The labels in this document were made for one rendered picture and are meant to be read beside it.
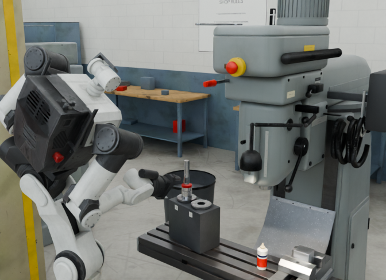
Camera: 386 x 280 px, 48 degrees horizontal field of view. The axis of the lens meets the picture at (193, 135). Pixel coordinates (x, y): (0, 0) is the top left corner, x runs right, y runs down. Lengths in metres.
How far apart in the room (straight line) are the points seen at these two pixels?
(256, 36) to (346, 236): 1.11
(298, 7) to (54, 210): 1.18
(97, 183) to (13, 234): 1.66
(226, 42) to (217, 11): 5.40
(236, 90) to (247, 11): 5.04
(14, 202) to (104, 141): 1.68
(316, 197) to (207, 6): 5.23
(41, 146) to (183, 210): 0.73
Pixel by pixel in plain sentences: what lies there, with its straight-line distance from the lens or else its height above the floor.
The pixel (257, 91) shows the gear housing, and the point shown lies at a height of 1.67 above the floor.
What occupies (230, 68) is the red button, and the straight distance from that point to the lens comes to 1.38.
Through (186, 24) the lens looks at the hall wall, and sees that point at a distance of 7.19.
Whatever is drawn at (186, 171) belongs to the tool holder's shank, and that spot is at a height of 1.26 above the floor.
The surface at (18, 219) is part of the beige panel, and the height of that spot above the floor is 0.69.
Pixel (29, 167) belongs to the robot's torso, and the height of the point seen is 1.37.
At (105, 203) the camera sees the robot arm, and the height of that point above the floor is 1.27.
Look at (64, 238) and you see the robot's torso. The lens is 1.75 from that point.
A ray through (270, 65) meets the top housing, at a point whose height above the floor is 1.77.
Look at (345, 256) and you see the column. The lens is 2.18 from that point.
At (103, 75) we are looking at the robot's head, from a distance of 1.49.
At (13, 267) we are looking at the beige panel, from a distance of 3.16.
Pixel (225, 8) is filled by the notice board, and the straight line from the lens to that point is 6.76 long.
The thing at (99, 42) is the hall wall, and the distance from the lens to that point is 8.71.
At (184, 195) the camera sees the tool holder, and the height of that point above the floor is 1.15.
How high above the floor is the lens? 1.88
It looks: 14 degrees down
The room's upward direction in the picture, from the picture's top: straight up
